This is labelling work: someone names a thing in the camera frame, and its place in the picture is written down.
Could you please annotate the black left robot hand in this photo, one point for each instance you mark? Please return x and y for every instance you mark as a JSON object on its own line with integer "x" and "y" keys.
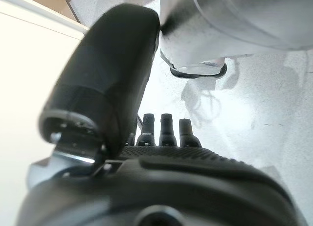
{"x": 156, "y": 184}

